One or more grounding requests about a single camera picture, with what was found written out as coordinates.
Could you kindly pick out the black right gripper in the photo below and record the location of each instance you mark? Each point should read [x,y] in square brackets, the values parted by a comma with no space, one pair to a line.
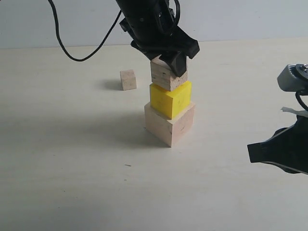
[287,149]

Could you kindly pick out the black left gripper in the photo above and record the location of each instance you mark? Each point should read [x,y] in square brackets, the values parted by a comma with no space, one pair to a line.
[153,27]

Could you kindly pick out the medium plywood cube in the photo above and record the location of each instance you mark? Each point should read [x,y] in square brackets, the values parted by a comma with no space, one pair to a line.
[163,76]

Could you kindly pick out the yellow cube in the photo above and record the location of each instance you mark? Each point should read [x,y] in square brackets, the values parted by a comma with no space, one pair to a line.
[170,103]

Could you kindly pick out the large light wooden cube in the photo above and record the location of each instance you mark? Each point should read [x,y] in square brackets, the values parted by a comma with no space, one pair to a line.
[169,131]

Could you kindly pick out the white tape tag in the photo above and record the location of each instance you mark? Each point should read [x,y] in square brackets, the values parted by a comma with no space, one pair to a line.
[303,113]

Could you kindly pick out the small light wooden cube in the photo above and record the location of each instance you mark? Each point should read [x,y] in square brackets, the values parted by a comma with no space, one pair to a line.
[128,79]

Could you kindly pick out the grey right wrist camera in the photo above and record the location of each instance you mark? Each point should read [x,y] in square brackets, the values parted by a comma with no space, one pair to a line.
[294,77]

